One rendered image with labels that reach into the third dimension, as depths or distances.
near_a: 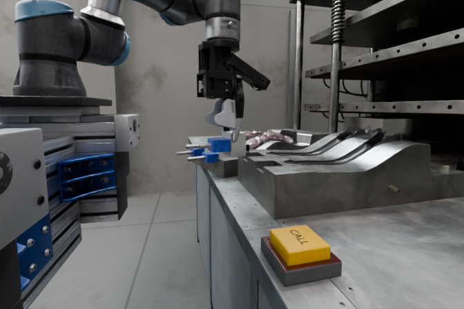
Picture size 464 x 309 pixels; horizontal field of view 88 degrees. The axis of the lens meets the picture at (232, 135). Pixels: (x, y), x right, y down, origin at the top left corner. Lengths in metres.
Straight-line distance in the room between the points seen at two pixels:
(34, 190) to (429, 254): 0.51
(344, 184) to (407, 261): 0.17
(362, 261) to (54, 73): 0.72
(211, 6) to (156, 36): 2.50
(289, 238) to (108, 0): 0.73
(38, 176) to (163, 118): 2.65
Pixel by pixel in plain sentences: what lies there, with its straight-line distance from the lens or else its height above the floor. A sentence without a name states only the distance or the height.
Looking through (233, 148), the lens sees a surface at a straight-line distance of 0.53.
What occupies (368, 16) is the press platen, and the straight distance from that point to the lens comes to 1.59.
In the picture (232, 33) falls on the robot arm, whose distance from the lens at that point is 0.53.
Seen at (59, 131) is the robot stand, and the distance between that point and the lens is 0.70.
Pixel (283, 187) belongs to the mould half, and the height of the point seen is 0.86.
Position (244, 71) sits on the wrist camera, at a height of 1.09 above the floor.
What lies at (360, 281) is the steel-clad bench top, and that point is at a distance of 0.38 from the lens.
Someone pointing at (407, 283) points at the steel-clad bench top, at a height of 0.80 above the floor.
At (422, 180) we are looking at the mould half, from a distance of 0.70.
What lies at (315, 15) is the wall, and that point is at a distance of 3.51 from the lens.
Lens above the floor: 1.01
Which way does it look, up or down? 7 degrees down
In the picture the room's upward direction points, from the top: straight up
